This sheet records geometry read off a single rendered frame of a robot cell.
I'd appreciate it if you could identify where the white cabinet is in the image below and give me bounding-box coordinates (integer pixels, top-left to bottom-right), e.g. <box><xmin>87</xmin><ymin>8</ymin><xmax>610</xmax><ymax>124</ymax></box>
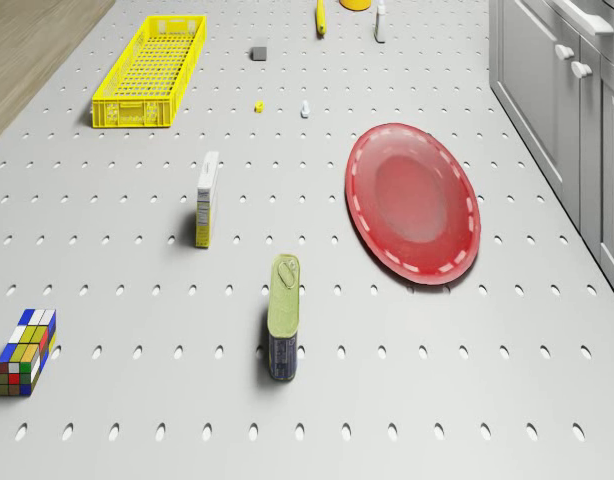
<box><xmin>488</xmin><ymin>0</ymin><xmax>614</xmax><ymax>302</ymax></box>

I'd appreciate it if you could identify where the puzzle cube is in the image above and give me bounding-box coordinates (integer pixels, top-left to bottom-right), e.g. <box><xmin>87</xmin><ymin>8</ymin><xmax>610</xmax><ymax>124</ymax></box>
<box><xmin>0</xmin><ymin>308</ymin><xmax>58</xmax><ymax>398</ymax></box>

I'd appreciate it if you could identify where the white and yellow box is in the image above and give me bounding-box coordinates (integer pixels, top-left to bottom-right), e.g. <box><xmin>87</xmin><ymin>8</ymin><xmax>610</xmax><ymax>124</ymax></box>
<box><xmin>194</xmin><ymin>150</ymin><xmax>221</xmax><ymax>249</ymax></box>

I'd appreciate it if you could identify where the red plate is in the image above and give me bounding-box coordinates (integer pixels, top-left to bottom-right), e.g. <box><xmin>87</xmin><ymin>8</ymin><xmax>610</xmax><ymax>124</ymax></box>
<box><xmin>344</xmin><ymin>122</ymin><xmax>483</xmax><ymax>287</ymax></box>

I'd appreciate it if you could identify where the flat-sided can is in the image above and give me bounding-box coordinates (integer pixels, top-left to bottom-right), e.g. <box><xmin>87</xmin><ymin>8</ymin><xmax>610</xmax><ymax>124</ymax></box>
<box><xmin>266</xmin><ymin>253</ymin><xmax>301</xmax><ymax>382</ymax></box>

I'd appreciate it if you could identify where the small white bottle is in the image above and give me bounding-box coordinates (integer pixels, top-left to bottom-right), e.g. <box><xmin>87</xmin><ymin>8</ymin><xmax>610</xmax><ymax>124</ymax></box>
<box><xmin>372</xmin><ymin>0</ymin><xmax>389</xmax><ymax>45</ymax></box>

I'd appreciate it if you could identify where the yellow basket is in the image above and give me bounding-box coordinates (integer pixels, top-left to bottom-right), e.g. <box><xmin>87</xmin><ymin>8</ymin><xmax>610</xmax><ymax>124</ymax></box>
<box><xmin>91</xmin><ymin>14</ymin><xmax>208</xmax><ymax>130</ymax></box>

